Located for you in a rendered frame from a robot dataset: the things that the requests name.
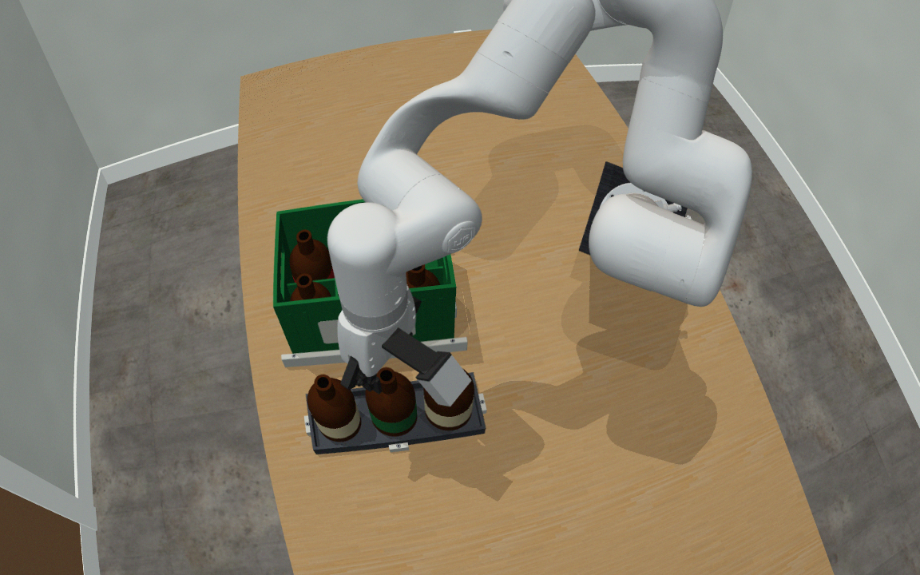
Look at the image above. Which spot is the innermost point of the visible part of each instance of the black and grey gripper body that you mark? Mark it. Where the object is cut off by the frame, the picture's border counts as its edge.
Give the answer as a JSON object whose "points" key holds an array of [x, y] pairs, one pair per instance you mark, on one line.
{"points": [[366, 345]]}

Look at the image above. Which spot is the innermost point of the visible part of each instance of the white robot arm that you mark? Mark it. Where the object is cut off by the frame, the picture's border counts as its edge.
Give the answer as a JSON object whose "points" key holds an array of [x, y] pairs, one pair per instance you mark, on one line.
{"points": [[414, 215]]}

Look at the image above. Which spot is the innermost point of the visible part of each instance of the brown bottle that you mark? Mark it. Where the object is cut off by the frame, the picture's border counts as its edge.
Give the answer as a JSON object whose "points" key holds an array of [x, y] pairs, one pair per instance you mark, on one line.
{"points": [[420, 277], [310, 258], [307, 289], [450, 417], [334, 409], [394, 411]]}

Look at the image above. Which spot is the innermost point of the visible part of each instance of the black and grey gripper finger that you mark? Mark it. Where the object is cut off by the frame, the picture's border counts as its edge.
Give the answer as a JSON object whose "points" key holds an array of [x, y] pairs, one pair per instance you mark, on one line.
{"points": [[417, 304], [353, 376]]}

